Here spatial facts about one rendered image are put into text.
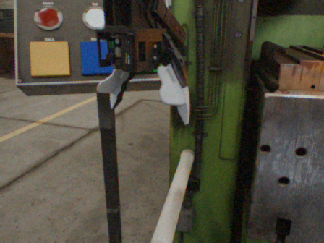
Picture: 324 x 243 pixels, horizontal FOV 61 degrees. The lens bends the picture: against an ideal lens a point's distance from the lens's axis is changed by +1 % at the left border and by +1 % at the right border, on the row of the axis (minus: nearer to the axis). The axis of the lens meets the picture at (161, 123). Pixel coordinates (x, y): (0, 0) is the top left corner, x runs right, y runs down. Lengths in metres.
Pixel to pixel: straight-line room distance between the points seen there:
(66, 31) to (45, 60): 0.08
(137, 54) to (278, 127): 0.49
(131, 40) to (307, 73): 0.53
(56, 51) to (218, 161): 0.66
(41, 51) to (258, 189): 0.65
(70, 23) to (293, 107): 0.56
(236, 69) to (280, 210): 0.44
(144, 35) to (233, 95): 0.61
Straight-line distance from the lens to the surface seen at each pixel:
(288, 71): 0.78
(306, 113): 0.76
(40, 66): 0.63
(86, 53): 0.62
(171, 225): 0.68
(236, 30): 0.90
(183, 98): 0.40
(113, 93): 0.48
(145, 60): 0.37
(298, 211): 0.89
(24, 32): 0.67
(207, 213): 1.14
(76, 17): 0.67
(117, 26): 0.37
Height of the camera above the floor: 1.08
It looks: 20 degrees down
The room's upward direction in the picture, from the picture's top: straight up
